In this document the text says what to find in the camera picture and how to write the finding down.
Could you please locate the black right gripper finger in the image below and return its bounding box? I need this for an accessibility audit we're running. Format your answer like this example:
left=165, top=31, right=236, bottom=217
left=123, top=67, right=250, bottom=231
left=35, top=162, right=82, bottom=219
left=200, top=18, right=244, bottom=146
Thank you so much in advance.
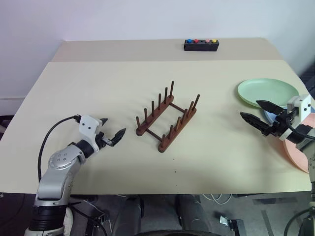
left=239, top=112, right=269, bottom=135
left=256, top=99, right=286, bottom=115

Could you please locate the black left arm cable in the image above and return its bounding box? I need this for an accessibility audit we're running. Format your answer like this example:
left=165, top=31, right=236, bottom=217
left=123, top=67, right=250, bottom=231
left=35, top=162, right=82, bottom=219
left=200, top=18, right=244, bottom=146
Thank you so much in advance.
left=37, top=115, right=82, bottom=183

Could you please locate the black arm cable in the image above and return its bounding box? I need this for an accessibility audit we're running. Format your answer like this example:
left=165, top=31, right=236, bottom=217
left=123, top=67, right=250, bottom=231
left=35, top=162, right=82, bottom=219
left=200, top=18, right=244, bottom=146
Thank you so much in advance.
left=37, top=115, right=82, bottom=183
left=283, top=207, right=311, bottom=236

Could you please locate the white thin cable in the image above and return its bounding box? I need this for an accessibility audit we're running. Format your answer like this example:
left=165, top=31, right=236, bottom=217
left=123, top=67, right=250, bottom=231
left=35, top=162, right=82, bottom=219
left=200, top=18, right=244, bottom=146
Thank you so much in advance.
left=202, top=194, right=233, bottom=205

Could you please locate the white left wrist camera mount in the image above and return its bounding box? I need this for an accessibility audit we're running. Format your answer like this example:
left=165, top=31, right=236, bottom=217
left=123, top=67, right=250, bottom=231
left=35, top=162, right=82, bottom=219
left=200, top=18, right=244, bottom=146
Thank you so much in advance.
left=78, top=114, right=104, bottom=151

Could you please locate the black button box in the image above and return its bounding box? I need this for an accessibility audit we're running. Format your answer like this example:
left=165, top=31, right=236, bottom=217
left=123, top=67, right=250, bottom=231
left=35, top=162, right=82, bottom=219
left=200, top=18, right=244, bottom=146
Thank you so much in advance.
left=184, top=39, right=220, bottom=53

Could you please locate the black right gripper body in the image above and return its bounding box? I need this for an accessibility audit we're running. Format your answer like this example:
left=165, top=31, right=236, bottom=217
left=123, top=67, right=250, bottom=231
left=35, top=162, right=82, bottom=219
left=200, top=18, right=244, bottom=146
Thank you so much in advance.
left=261, top=109, right=296, bottom=138

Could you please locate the black metal frame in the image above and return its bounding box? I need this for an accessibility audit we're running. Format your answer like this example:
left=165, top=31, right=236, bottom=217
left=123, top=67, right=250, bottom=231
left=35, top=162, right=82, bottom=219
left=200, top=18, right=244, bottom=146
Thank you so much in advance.
left=70, top=198, right=110, bottom=236

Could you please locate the brown wooden dish rack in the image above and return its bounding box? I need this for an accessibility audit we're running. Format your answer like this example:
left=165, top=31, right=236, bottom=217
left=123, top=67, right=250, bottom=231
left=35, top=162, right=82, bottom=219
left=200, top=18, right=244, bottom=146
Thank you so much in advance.
left=135, top=80, right=200, bottom=153

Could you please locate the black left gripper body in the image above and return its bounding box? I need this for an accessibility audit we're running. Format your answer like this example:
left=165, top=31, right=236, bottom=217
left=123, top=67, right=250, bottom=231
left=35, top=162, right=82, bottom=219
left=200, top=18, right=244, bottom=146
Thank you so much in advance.
left=94, top=132, right=113, bottom=151

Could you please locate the black metal bracket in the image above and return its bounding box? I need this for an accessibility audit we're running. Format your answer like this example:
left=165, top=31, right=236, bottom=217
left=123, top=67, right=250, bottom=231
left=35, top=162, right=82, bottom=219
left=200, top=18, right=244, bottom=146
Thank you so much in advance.
left=213, top=211, right=245, bottom=235

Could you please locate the black ribbed object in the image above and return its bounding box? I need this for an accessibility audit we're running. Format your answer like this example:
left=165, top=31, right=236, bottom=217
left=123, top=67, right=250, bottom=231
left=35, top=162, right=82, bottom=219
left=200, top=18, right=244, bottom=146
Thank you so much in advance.
left=299, top=65, right=315, bottom=100

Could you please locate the red plate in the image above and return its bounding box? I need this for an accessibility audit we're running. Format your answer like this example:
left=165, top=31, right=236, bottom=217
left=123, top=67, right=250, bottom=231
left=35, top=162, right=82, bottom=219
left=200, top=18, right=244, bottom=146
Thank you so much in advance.
left=279, top=112, right=315, bottom=175

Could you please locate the blue plate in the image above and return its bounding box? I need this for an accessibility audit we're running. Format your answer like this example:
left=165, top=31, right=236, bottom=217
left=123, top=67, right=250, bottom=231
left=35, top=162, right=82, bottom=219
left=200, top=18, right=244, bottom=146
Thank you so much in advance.
left=262, top=105, right=315, bottom=126

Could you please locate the green plate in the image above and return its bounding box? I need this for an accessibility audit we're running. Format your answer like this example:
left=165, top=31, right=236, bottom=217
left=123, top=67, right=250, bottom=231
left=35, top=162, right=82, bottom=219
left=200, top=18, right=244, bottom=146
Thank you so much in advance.
left=237, top=78, right=300, bottom=109

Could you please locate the dark grey rounded shape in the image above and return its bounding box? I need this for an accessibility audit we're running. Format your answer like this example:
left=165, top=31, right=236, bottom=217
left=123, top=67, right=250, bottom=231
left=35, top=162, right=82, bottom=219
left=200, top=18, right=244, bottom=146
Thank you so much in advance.
left=175, top=194, right=213, bottom=236

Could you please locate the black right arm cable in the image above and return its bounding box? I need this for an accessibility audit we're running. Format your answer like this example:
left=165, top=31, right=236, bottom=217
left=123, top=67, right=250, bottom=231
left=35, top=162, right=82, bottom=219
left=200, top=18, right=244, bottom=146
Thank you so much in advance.
left=283, top=207, right=311, bottom=236

